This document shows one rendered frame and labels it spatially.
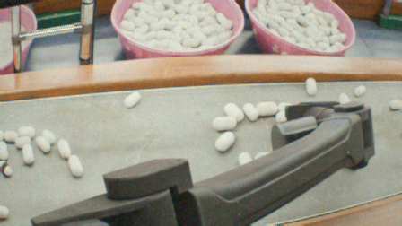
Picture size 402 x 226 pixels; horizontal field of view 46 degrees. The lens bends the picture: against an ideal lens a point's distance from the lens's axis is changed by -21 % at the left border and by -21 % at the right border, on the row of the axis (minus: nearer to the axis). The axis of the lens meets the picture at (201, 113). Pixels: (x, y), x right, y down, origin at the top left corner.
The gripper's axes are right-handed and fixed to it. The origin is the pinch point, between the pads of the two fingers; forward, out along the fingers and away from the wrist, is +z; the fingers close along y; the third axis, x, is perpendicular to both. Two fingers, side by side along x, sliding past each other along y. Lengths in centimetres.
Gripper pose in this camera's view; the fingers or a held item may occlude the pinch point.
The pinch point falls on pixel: (296, 119)
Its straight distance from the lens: 94.3
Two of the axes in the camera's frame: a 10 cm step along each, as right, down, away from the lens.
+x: 0.4, 10.0, 0.8
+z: -2.1, -0.7, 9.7
